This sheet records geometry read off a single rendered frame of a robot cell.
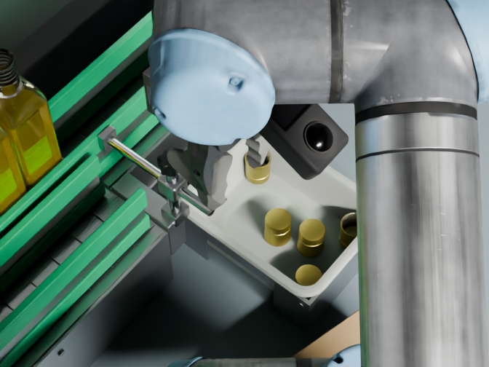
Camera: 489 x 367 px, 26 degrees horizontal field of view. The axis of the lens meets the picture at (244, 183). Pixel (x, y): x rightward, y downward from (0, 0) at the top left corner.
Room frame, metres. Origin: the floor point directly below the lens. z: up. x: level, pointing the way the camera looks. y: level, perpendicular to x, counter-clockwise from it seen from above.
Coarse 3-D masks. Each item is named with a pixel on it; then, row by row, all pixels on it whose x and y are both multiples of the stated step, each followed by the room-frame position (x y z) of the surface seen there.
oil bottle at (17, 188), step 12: (0, 132) 0.65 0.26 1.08; (0, 144) 0.64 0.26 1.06; (0, 156) 0.64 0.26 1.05; (12, 156) 0.65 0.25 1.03; (0, 168) 0.63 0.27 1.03; (12, 168) 0.64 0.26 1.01; (0, 180) 0.63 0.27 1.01; (12, 180) 0.64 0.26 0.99; (0, 192) 0.62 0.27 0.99; (12, 192) 0.64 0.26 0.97; (24, 192) 0.65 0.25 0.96; (0, 204) 0.62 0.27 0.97; (12, 204) 0.63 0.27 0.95; (0, 216) 0.62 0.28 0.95
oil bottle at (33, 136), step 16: (16, 96) 0.68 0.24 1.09; (32, 96) 0.69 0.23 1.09; (0, 112) 0.67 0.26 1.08; (16, 112) 0.67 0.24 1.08; (32, 112) 0.68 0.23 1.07; (48, 112) 0.69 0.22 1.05; (16, 128) 0.66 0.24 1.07; (32, 128) 0.67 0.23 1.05; (48, 128) 0.69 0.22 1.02; (16, 144) 0.66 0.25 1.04; (32, 144) 0.67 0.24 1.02; (48, 144) 0.68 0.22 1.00; (32, 160) 0.66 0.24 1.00; (48, 160) 0.68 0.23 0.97; (32, 176) 0.66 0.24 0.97
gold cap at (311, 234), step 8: (304, 224) 0.69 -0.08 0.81; (312, 224) 0.69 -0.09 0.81; (320, 224) 0.69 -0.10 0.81; (304, 232) 0.68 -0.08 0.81; (312, 232) 0.68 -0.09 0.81; (320, 232) 0.68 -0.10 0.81; (304, 240) 0.67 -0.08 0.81; (312, 240) 0.66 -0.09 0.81; (320, 240) 0.67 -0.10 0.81; (304, 248) 0.67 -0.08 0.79; (312, 248) 0.66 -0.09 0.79; (320, 248) 0.67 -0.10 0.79; (312, 256) 0.66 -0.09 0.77
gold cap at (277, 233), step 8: (280, 208) 0.71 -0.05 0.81; (272, 216) 0.70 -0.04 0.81; (280, 216) 0.70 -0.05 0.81; (288, 216) 0.70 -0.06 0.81; (272, 224) 0.69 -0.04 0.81; (280, 224) 0.69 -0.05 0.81; (288, 224) 0.69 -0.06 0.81; (264, 232) 0.70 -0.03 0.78; (272, 232) 0.68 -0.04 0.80; (280, 232) 0.68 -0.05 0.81; (288, 232) 0.69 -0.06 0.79; (272, 240) 0.68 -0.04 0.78; (280, 240) 0.68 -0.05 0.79; (288, 240) 0.69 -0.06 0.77
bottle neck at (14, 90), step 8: (0, 48) 0.71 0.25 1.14; (0, 56) 0.70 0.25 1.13; (8, 56) 0.70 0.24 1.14; (0, 64) 0.70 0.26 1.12; (8, 64) 0.69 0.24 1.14; (16, 64) 0.70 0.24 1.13; (0, 72) 0.68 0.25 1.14; (8, 72) 0.68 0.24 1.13; (16, 72) 0.69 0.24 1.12; (0, 80) 0.68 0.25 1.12; (8, 80) 0.68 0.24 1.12; (16, 80) 0.69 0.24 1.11; (0, 88) 0.68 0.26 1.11; (8, 88) 0.68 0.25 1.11; (16, 88) 0.68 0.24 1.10; (0, 96) 0.68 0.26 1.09; (8, 96) 0.68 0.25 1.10
